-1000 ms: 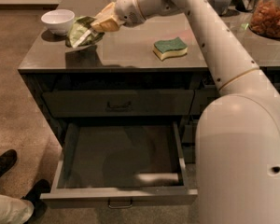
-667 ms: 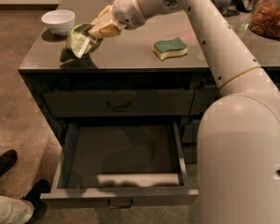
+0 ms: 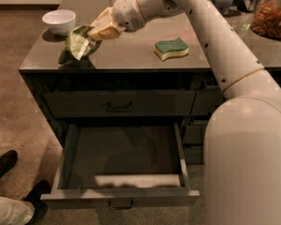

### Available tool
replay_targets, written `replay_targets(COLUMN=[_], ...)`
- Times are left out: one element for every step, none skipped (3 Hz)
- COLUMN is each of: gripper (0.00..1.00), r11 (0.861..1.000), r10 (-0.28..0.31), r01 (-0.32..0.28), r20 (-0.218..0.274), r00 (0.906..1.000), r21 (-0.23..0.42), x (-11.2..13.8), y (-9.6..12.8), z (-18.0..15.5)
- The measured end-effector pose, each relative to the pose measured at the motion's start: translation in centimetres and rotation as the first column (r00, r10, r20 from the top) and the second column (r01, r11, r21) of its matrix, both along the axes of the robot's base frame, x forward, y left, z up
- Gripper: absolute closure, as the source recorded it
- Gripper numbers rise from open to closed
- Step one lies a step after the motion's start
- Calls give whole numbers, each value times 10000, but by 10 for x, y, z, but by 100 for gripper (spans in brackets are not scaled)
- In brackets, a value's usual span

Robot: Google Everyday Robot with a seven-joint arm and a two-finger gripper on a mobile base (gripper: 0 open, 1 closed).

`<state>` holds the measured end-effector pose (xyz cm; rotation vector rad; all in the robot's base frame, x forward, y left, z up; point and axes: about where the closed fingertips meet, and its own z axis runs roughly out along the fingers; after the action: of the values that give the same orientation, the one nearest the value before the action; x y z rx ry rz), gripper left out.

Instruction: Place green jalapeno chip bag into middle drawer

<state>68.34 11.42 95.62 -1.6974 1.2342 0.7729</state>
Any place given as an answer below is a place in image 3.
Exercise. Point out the middle right grey drawer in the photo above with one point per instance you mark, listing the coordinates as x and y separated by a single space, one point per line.
195 130

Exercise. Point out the white ceramic bowl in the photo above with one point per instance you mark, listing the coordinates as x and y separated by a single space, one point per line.
60 21

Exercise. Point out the top left grey drawer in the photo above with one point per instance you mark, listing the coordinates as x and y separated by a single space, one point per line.
73 104

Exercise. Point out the grey kitchen counter cabinet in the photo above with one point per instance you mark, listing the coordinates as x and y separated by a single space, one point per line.
127 63

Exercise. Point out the glass jar with snacks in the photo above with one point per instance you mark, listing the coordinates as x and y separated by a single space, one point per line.
267 19

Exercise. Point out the black shoe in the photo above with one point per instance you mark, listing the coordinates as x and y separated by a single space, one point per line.
7 162
34 196

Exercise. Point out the top right grey drawer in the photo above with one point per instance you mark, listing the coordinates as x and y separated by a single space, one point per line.
208 95

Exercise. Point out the lower black shoe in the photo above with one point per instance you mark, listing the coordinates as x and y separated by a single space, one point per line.
34 196

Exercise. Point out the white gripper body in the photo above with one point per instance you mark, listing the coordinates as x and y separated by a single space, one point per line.
127 11

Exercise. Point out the green jalapeno chip bag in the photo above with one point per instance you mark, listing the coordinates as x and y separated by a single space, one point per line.
78 45

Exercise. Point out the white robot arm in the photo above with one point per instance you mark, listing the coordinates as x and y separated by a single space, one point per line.
242 144

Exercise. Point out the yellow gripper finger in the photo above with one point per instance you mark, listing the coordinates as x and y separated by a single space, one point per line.
104 19
107 32

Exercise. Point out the open middle grey drawer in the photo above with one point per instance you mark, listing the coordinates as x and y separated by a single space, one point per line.
121 168

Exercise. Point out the green and yellow sponge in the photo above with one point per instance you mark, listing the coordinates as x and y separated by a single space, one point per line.
167 49

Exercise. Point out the upper black shoe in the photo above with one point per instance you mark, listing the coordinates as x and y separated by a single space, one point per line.
7 162

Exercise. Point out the bottom right grey drawer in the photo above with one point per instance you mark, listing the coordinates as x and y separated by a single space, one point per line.
193 155

